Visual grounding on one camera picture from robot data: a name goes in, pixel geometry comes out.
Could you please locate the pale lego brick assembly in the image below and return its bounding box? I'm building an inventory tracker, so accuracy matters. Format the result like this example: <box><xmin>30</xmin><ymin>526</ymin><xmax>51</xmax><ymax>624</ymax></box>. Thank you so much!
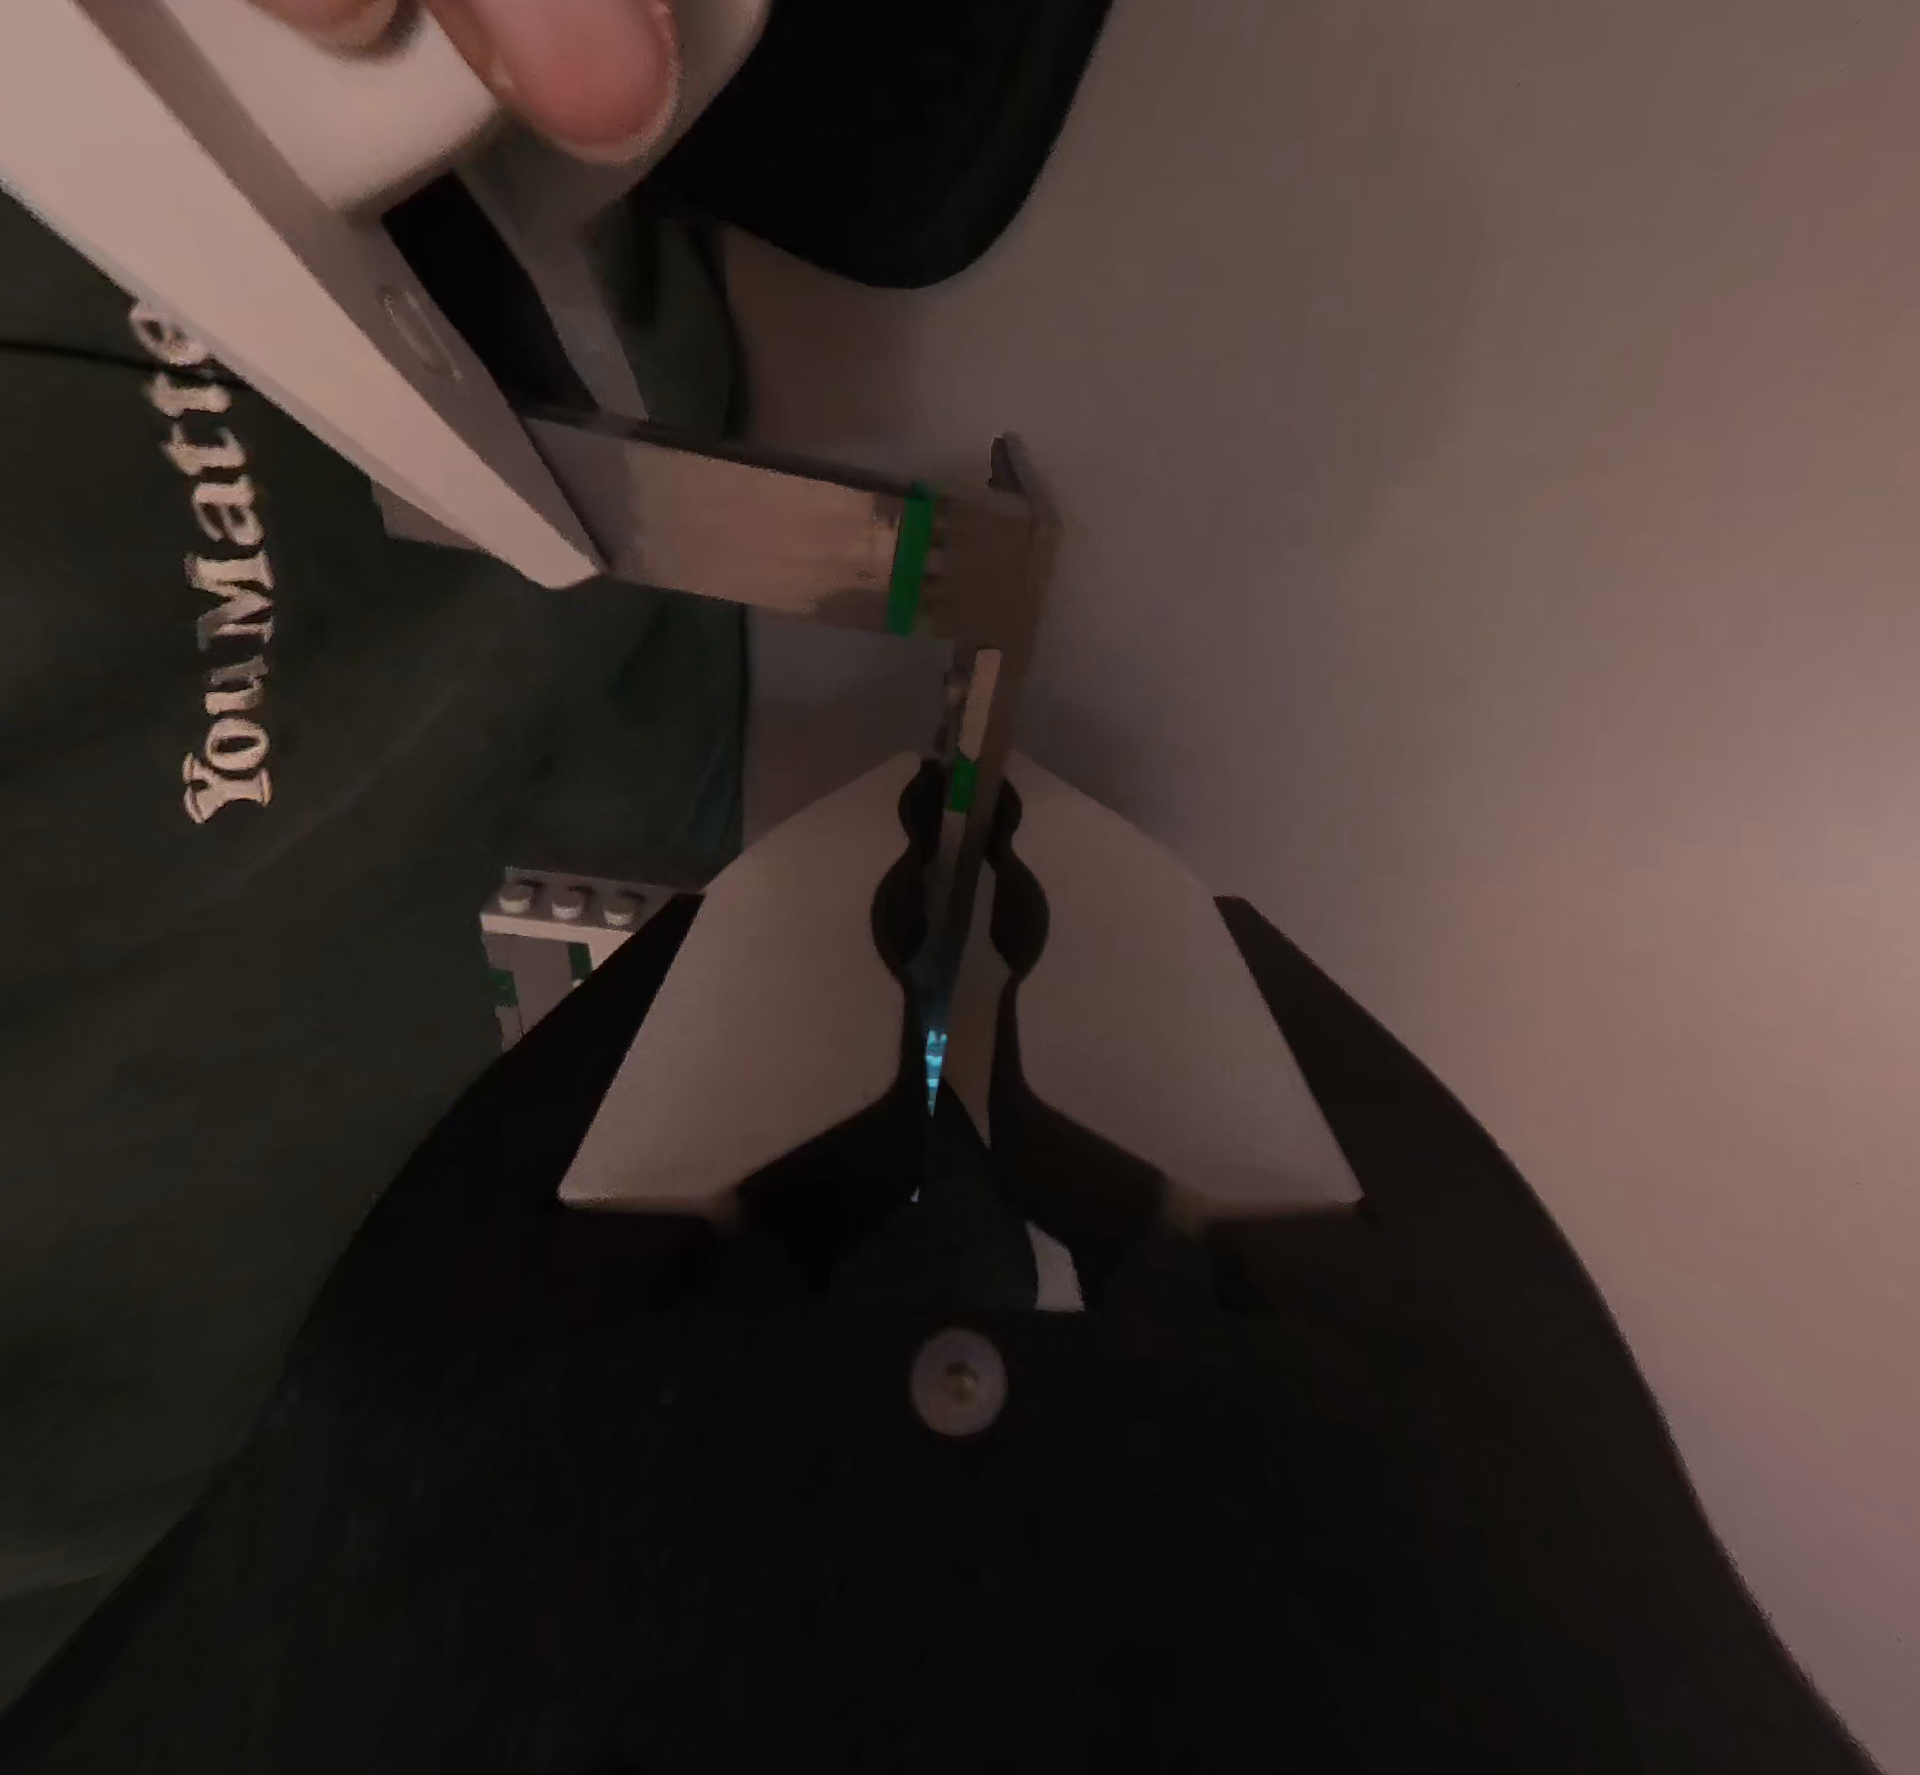
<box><xmin>477</xmin><ymin>861</ymin><xmax>684</xmax><ymax>1053</ymax></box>

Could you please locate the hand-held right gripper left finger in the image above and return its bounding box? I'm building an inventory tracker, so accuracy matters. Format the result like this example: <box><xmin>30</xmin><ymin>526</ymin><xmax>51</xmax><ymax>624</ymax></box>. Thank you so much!
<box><xmin>558</xmin><ymin>751</ymin><xmax>933</xmax><ymax>1217</ymax></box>

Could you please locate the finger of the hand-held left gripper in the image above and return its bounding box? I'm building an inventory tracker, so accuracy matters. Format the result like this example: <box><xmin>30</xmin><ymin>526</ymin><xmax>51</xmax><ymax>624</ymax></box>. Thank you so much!
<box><xmin>0</xmin><ymin>0</ymin><xmax>606</xmax><ymax>595</ymax></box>
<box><xmin>382</xmin><ymin>141</ymin><xmax>655</xmax><ymax>425</ymax></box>

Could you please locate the black office chair seat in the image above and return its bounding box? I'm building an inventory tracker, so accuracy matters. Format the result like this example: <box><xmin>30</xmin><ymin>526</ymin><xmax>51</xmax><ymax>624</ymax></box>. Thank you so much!
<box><xmin>647</xmin><ymin>0</ymin><xmax>1147</xmax><ymax>286</ymax></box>

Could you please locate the dark green printed sweatshirt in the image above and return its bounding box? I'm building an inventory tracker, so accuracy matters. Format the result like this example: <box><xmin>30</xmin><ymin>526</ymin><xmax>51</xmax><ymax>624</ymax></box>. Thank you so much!
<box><xmin>0</xmin><ymin>185</ymin><xmax>755</xmax><ymax>1700</ymax></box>

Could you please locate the grey desk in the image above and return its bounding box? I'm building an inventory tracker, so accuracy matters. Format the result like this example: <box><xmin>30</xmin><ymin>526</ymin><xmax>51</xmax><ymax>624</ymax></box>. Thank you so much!
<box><xmin>721</xmin><ymin>0</ymin><xmax>1920</xmax><ymax>1775</ymax></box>

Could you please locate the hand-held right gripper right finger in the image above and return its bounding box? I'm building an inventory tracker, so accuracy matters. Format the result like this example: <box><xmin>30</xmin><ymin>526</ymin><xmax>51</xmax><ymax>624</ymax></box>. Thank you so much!
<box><xmin>1005</xmin><ymin>751</ymin><xmax>1366</xmax><ymax>1217</ymax></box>

